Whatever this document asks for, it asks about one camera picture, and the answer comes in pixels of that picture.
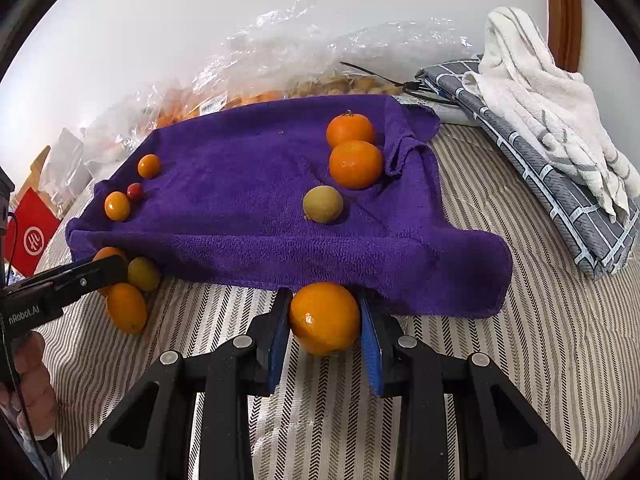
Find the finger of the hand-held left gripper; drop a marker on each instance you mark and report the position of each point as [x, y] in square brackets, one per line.
[85, 275]

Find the red cherry tomato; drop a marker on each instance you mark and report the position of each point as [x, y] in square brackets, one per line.
[135, 190]

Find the white striped towel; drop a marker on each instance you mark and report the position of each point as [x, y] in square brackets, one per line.
[540, 95]

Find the brown cardboard box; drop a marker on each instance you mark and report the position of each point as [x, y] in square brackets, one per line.
[42, 170]

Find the striped bed sheet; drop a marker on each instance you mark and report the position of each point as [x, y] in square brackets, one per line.
[500, 385]

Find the small orange kumquat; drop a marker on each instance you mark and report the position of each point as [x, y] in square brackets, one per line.
[149, 166]
[117, 205]

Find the clear bag of brown longans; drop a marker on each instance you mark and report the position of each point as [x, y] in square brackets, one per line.
[325, 85]

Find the person's left hand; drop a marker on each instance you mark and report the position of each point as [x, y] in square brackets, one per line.
[37, 385]

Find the orange tangerine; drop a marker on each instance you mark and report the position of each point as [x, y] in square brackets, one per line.
[325, 317]
[350, 129]
[126, 308]
[356, 164]
[107, 252]

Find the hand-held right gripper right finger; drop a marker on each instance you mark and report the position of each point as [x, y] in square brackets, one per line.
[372, 350]

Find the clear bag of oranges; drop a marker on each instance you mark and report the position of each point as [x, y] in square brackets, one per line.
[175, 112]

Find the purple towel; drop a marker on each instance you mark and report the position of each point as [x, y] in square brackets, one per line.
[240, 230]

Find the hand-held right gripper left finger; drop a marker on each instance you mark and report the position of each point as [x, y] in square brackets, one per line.
[280, 340]

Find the brown wooden door frame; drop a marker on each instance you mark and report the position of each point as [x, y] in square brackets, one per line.
[562, 10]

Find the translucent white plastic bag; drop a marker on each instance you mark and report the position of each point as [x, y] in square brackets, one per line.
[70, 160]

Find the grey checked folded cloth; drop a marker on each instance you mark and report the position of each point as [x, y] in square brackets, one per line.
[565, 200]

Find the green round fruit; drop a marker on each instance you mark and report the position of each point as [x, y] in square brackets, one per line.
[145, 273]
[323, 203]

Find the red paper bag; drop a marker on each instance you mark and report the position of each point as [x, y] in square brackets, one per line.
[35, 230]

